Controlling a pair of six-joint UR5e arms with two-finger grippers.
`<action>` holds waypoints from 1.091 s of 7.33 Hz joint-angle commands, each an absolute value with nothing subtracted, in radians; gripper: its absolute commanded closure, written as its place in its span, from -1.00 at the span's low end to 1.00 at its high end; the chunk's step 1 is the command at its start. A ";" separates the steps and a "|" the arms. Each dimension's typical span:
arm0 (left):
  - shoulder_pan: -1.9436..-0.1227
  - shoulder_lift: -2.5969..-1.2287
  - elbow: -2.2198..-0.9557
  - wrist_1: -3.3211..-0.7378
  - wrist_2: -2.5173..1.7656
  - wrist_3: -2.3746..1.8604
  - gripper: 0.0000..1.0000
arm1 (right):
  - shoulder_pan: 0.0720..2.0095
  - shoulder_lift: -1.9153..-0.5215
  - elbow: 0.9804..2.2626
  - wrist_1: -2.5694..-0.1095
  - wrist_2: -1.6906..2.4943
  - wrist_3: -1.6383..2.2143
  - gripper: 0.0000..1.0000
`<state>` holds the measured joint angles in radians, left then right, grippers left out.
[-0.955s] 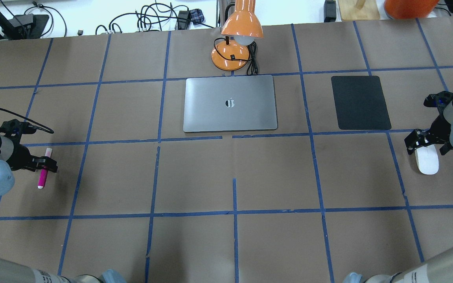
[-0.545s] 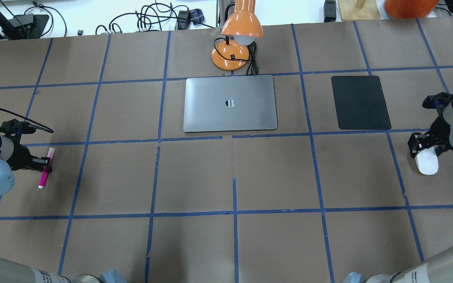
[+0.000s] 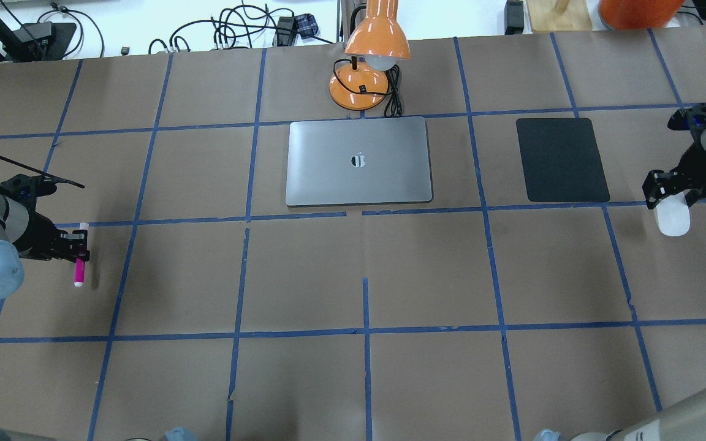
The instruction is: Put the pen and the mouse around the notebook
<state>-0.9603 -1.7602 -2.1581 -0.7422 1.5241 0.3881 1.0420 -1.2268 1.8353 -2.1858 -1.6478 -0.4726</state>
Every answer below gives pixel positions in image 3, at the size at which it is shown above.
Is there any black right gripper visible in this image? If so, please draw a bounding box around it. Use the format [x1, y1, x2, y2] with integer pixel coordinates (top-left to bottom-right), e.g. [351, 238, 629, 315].
[644, 104, 706, 210]

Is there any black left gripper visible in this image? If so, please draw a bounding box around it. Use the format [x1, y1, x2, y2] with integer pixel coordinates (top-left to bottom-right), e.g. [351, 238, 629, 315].
[0, 174, 91, 263]

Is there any orange desk lamp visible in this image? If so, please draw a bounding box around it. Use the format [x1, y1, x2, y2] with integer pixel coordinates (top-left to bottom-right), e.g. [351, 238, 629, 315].
[328, 1, 411, 118]

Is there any pink highlighter pen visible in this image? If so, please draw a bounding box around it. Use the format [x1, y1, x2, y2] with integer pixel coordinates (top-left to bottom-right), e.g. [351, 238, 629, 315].
[74, 222, 89, 288]

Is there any black power adapter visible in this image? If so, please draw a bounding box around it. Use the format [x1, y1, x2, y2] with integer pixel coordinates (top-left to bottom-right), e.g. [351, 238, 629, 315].
[504, 0, 525, 36]

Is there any black lamp power cable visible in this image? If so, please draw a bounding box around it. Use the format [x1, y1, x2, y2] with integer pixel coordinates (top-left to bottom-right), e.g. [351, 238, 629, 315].
[351, 58, 404, 118]

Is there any wooden stand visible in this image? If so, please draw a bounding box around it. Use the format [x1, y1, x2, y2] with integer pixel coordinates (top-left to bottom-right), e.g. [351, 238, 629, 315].
[525, 1, 592, 33]

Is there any black mousepad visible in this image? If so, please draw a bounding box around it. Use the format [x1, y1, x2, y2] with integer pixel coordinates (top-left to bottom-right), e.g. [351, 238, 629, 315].
[515, 118, 610, 203]

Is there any grey closed laptop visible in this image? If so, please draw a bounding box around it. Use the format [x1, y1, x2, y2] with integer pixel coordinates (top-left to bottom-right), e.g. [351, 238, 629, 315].
[284, 116, 434, 207]

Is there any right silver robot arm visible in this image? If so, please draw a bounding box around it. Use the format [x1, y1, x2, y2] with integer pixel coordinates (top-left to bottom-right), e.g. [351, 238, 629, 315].
[514, 104, 706, 440]

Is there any white computer mouse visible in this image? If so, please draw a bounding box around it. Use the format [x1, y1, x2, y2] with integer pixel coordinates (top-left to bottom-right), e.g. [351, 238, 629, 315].
[653, 192, 690, 237]

